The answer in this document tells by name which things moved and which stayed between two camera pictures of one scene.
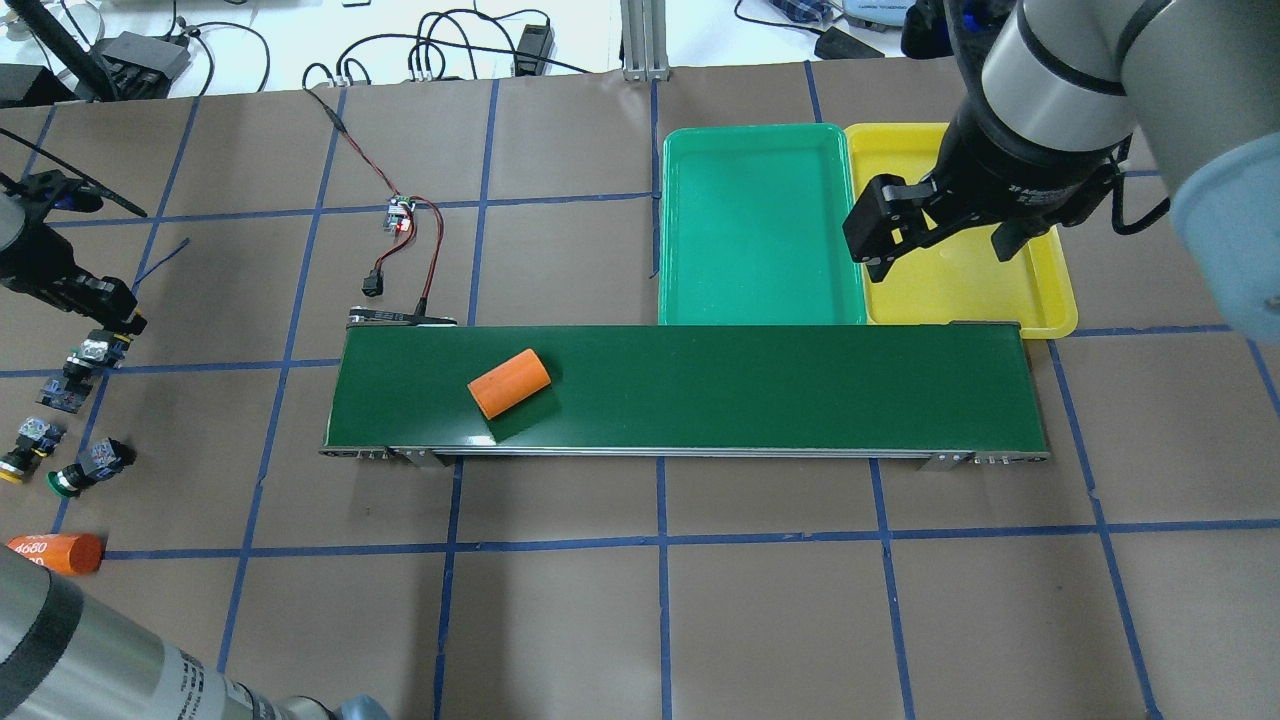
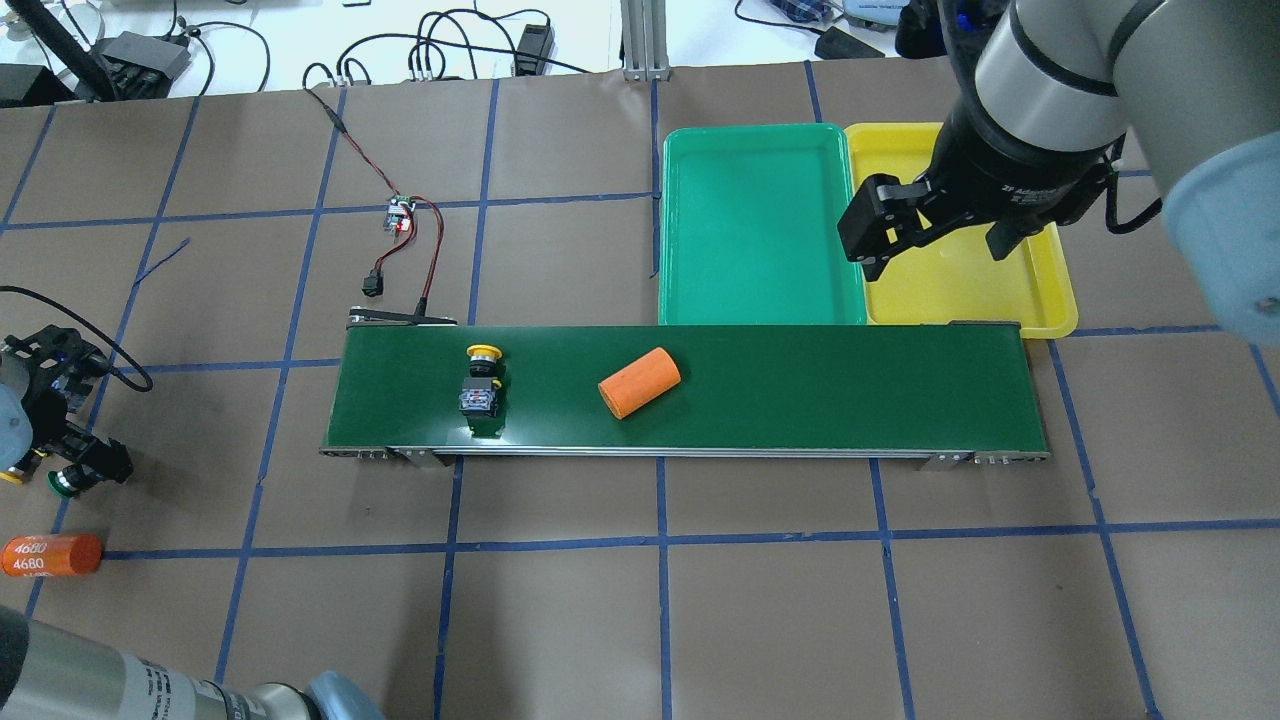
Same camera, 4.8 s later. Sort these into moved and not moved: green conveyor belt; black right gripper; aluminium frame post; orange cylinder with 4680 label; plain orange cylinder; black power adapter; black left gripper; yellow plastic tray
Moved: plain orange cylinder; black left gripper
Not moved: aluminium frame post; black power adapter; black right gripper; yellow plastic tray; orange cylinder with 4680 label; green conveyor belt
